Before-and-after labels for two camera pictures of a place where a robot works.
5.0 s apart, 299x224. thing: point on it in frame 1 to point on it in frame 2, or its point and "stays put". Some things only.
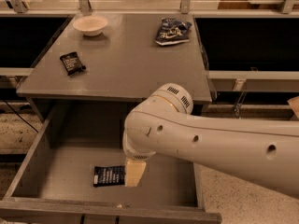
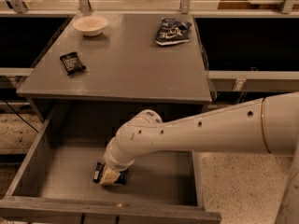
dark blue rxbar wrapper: x=109 y=175 stays put
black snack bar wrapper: x=72 y=63 stays put
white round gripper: x=135 y=153 to x=114 y=165
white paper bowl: x=92 y=25 stays put
